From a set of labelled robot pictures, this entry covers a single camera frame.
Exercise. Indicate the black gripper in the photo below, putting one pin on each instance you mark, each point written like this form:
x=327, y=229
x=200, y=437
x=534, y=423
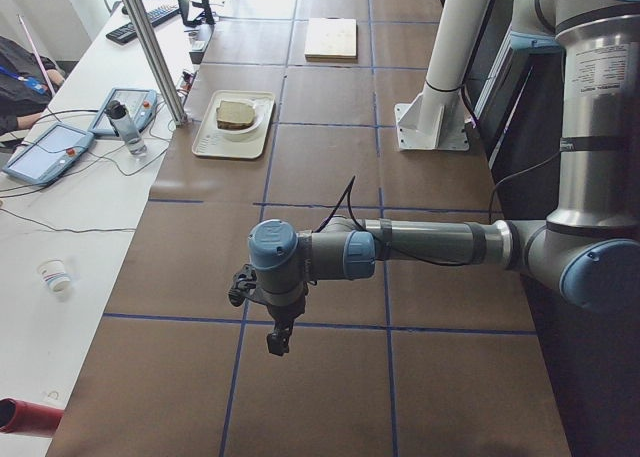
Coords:
x=285, y=313

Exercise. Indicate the bread slice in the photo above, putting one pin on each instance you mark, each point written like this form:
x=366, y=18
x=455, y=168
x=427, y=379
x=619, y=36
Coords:
x=234, y=115

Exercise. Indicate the white round plate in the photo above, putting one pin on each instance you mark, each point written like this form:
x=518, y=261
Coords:
x=259, y=114

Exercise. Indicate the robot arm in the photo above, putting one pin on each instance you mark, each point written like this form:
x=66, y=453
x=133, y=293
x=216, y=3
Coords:
x=585, y=249

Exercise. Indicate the cream bear tray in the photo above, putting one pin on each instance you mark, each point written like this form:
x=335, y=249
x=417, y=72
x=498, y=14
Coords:
x=212, y=142

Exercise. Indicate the paper cup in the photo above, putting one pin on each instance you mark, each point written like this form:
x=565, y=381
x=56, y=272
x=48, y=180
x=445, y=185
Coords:
x=54, y=274

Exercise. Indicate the orange black connector block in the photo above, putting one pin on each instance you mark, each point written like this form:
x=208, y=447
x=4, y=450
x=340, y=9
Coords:
x=185, y=83

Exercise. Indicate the clear water bottle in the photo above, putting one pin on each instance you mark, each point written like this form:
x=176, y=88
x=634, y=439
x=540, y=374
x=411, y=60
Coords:
x=124, y=127

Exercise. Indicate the red cylinder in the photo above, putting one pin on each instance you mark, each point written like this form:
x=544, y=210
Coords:
x=26, y=418

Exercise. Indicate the near blue teach pendant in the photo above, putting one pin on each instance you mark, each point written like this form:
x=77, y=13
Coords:
x=50, y=155

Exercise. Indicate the bamboo cutting board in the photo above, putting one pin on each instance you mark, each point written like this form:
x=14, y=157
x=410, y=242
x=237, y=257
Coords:
x=331, y=39

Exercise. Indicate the seated person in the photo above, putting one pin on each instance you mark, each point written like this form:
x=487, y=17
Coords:
x=26, y=86

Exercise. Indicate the black monitor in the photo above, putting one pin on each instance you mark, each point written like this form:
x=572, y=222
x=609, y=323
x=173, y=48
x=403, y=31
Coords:
x=196, y=12

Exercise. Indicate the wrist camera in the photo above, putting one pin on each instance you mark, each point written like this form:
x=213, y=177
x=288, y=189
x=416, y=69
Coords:
x=244, y=286

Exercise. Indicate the white camera mast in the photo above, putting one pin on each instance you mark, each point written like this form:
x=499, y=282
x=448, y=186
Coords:
x=434, y=120

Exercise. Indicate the aluminium frame post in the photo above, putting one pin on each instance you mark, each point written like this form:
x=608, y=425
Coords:
x=156, y=60

